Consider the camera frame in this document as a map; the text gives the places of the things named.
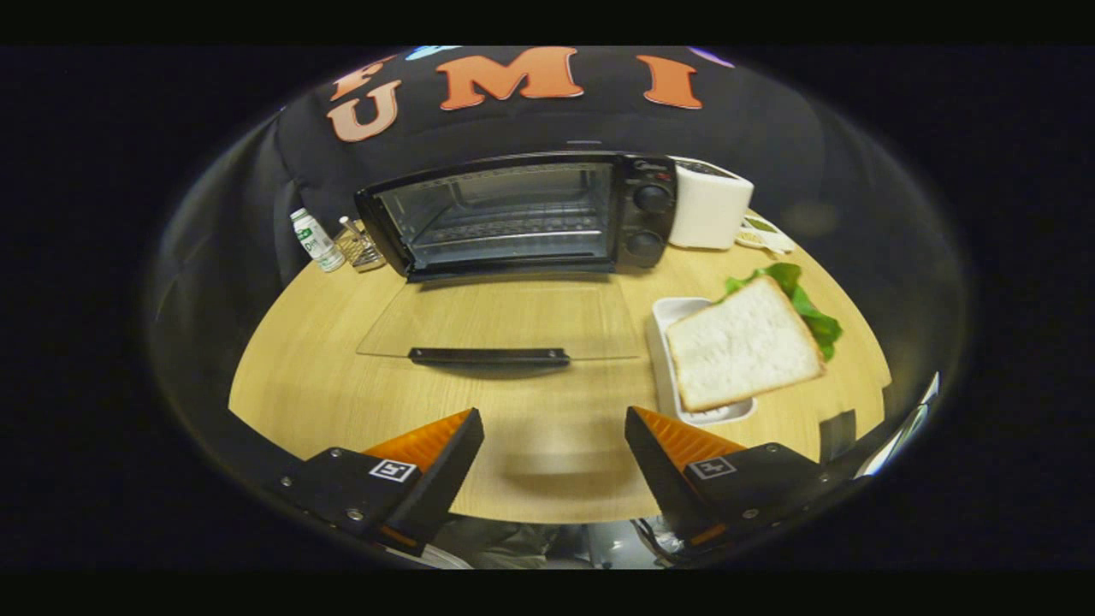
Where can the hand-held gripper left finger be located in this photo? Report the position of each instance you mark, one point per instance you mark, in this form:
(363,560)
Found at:
(449,475)

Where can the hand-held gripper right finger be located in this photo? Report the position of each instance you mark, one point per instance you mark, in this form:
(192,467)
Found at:
(659,475)

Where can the white bread lettuce sandwich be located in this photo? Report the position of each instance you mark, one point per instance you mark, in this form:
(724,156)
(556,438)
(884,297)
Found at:
(740,346)

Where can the black toaster oven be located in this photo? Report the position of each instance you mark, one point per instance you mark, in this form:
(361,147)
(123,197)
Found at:
(650,222)

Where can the white pop-up toaster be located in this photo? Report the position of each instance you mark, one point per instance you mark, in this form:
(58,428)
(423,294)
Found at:
(710,210)

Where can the white rectangular plastic tray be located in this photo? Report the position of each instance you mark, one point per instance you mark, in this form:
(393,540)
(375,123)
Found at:
(663,342)

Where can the small white sauce dish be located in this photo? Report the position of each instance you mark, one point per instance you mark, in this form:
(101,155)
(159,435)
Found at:
(766,235)

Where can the small white plastic bottle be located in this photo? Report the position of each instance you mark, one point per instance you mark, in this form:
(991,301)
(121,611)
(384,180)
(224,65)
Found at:
(316,241)

